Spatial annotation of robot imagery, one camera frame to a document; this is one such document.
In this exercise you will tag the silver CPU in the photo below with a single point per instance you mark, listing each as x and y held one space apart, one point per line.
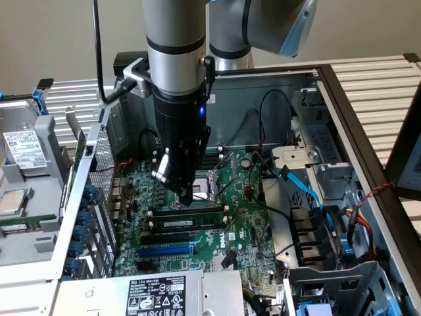
11 202

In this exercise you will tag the grey disk bay, blue latch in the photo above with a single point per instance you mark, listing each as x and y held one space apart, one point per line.
345 279

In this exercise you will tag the green graphics card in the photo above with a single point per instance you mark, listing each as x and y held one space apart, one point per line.
80 145

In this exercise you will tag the metal socket cover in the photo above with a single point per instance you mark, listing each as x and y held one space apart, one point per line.
227 153

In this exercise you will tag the green RAM stick with label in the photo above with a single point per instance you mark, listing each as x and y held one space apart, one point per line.
204 221
16 227

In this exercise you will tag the silver chipset heatsink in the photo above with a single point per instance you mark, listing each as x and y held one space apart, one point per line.
217 263

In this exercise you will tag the long black expansion slot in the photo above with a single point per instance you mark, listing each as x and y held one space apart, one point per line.
164 239

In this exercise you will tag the dark framed white panel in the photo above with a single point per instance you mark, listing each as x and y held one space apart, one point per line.
411 171

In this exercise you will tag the blue disk carrier rail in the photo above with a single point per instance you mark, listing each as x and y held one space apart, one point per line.
40 100

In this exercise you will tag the round coin battery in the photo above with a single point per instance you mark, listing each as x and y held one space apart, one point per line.
245 162

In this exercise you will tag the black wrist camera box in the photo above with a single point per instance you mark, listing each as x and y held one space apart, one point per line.
125 62

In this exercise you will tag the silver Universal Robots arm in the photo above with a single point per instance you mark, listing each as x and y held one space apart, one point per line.
174 33

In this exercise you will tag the green Dell motherboard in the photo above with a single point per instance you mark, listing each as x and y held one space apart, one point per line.
243 227

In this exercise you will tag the CPU socket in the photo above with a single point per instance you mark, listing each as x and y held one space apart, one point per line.
205 189

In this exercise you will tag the blue slot retainer clip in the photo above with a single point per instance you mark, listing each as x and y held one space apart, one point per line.
84 219
72 266
77 249
89 191
80 232

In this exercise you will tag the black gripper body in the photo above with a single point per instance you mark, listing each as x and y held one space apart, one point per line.
177 112

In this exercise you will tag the black table end cap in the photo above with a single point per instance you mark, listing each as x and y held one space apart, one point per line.
45 83
411 57

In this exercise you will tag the silver hard disk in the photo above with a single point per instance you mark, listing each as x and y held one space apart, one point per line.
19 118

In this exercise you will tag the metal locking lever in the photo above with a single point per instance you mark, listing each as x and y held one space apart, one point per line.
227 191

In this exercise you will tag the black RAM slot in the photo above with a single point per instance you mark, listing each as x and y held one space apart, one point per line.
207 165
154 229
212 158
204 209

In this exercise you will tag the short black expansion slot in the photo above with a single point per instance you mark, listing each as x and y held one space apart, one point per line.
144 266

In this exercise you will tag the blue expansion slot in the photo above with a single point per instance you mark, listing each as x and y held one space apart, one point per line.
164 252

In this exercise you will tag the grey metal disk bay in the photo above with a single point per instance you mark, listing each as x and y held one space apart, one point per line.
315 141

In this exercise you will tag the open grey PC case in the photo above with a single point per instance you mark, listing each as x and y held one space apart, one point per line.
263 89

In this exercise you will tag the grey parts rack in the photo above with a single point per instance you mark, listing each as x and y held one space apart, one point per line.
49 138

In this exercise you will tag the grey power supply with label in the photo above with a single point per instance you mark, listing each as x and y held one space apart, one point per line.
98 296

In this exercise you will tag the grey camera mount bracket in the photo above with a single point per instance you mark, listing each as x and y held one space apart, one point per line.
138 82

